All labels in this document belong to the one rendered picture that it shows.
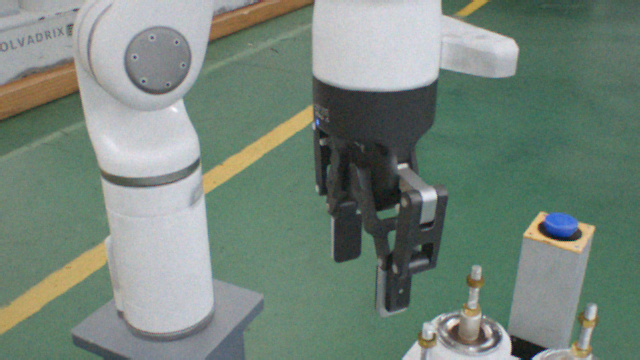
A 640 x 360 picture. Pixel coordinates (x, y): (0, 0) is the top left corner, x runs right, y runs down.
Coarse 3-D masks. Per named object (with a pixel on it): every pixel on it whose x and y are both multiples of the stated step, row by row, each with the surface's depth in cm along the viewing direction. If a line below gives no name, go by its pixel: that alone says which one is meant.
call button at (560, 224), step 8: (552, 216) 80; (560, 216) 79; (568, 216) 80; (544, 224) 79; (552, 224) 78; (560, 224) 78; (568, 224) 78; (576, 224) 78; (552, 232) 78; (560, 232) 77; (568, 232) 77
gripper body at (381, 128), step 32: (320, 96) 37; (352, 96) 35; (384, 96) 35; (416, 96) 36; (320, 128) 38; (352, 128) 36; (384, 128) 36; (416, 128) 37; (352, 160) 41; (384, 160) 37; (416, 160) 38; (352, 192) 42; (384, 192) 38
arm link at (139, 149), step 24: (96, 0) 53; (72, 48) 55; (96, 96) 56; (96, 120) 57; (120, 120) 57; (144, 120) 58; (168, 120) 59; (96, 144) 56; (120, 144) 56; (144, 144) 56; (168, 144) 56; (192, 144) 58; (120, 168) 55; (144, 168) 55; (168, 168) 56; (192, 168) 58
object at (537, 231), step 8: (544, 216) 83; (536, 224) 81; (584, 224) 81; (528, 232) 79; (536, 232) 79; (544, 232) 79; (576, 232) 79; (584, 232) 79; (544, 240) 77; (552, 240) 77; (560, 240) 77; (568, 240) 77; (576, 240) 77; (584, 240) 77; (568, 248) 76; (576, 248) 76
